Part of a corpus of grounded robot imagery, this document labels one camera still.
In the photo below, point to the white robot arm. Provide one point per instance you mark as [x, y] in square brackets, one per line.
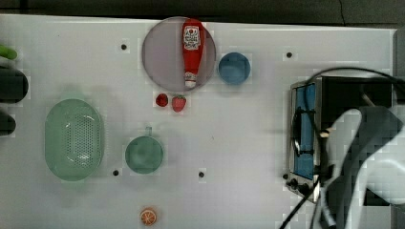
[366, 150]

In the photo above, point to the black toaster oven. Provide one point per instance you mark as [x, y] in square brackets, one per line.
[317, 104]

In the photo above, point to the light red strawberry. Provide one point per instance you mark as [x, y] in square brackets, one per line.
[178, 103]

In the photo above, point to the dark red strawberry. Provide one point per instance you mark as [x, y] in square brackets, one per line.
[162, 100]

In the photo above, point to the blue bowl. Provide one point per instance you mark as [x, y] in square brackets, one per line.
[234, 68]

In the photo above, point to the red ketchup bottle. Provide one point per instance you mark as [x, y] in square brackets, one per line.
[192, 42]

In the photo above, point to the orange slice toy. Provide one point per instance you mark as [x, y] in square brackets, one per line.
[148, 216]

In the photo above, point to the green perforated colander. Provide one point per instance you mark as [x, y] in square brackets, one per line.
[73, 139]

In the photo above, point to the black cylindrical object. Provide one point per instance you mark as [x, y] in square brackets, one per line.
[14, 85]
[7, 124]

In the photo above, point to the green cylinder object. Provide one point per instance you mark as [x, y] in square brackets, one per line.
[8, 53]

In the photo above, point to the green cup with handle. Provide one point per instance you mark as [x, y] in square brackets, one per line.
[144, 154]

